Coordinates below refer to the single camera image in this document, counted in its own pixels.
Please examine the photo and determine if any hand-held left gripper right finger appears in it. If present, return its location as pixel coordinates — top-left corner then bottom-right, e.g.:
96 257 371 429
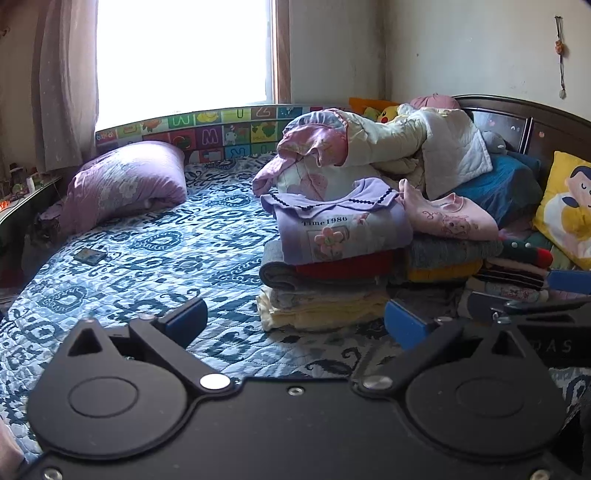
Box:
350 299 550 398

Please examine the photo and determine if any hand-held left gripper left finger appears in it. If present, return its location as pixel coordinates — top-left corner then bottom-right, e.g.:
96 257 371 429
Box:
67 296 235 397

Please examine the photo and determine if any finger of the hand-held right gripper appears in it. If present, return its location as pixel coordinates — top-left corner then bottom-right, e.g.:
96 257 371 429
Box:
546 269 591 296
464 290 591 324

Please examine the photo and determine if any purple sweatshirt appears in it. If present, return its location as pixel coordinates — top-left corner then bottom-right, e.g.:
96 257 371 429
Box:
260 178 413 266

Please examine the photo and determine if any pale floral garment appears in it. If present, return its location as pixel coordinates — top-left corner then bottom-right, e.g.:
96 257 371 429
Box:
466 277 550 303

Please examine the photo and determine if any dark grey garment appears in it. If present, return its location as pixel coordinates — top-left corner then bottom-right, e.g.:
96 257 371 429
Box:
388 281 467 319

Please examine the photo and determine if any striped garment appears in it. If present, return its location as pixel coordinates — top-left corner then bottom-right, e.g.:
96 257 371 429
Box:
475 258 550 289

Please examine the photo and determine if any yellow orange garment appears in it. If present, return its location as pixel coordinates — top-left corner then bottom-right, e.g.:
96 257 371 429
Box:
406 261 483 283

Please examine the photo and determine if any green and red knitted item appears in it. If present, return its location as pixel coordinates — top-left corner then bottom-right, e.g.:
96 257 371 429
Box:
499 237 555 268

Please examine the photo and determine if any grey knit sweater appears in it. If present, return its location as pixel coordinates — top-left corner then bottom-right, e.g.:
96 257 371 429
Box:
406 233 504 273

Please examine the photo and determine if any blue patterned quilt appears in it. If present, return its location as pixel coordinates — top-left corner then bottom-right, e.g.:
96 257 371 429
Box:
0 152 591 462

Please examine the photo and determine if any yellow cartoon pillow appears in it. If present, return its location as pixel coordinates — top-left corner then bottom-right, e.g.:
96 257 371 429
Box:
532 151 591 271

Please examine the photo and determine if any red garment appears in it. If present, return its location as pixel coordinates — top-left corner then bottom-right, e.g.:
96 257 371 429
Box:
295 249 407 280

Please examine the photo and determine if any cream yellow garment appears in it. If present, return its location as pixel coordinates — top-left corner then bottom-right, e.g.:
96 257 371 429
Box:
256 286 393 332

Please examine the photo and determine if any pink shirt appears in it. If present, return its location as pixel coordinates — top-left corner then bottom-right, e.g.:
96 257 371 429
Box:
398 179 500 241

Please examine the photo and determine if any teal blanket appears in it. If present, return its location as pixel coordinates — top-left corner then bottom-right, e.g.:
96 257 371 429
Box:
455 150 543 229

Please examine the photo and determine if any purple floral pillow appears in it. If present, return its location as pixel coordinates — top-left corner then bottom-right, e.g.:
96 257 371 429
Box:
39 141 188 241

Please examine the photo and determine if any dark wooden headboard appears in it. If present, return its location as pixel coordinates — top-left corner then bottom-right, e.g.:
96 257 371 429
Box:
450 95 591 185

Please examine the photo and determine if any grey plush toy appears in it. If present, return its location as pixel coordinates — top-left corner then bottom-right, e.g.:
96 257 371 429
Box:
480 130 509 153

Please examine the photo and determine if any pink and cream comforter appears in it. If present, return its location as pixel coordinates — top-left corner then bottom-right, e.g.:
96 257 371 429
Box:
252 107 495 204

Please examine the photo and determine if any colourful alphabet foam mat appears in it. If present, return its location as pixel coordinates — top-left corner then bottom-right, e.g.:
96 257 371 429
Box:
95 104 352 164

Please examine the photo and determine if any cluttered side table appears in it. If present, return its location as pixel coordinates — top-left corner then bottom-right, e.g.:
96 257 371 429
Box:
0 161 63 250

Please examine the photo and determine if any pink plush cushion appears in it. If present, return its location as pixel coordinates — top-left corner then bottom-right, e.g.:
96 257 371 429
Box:
409 93 461 112

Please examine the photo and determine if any person's clothing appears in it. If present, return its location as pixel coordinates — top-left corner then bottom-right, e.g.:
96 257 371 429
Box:
0 415 26 476

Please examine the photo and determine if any orange cushion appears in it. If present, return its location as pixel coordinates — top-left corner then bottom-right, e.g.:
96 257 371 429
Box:
348 97 398 114

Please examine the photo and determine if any window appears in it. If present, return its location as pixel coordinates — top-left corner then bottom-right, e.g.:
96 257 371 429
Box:
95 0 291 132

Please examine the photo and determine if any beige curtain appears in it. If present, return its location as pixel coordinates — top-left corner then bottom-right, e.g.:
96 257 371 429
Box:
32 0 100 174

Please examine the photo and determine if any hanging wall ornament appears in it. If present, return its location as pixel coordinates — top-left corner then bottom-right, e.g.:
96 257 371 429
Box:
554 16 568 100

